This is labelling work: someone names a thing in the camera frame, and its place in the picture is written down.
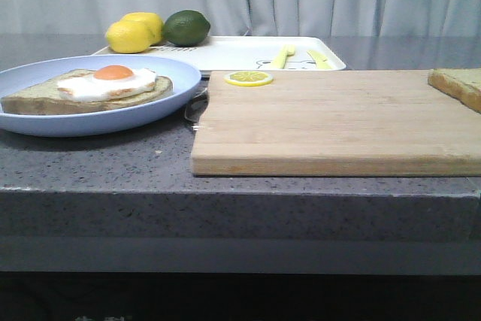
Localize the lemon slice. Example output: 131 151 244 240
224 71 274 86

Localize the yellow plastic knife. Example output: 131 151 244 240
307 50 331 70

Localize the green lime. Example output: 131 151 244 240
162 10 210 47

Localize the front yellow lemon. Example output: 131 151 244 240
105 20 154 53

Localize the wooden cutting board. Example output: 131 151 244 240
191 70 480 177

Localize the rear yellow lemon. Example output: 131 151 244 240
121 12 164 45

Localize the yellow plastic fork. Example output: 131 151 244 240
268 44 295 69

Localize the bread slice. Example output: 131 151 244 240
428 68 481 113
1 69 173 115

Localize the blue round plate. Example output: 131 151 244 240
1 55 201 137

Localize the yellow lemon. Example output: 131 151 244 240
105 20 154 53
121 12 164 45

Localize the fried egg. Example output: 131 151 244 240
57 65 157 102

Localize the metal cutting board handle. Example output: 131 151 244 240
184 88 209 132

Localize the white rectangular tray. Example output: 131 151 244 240
91 35 347 72

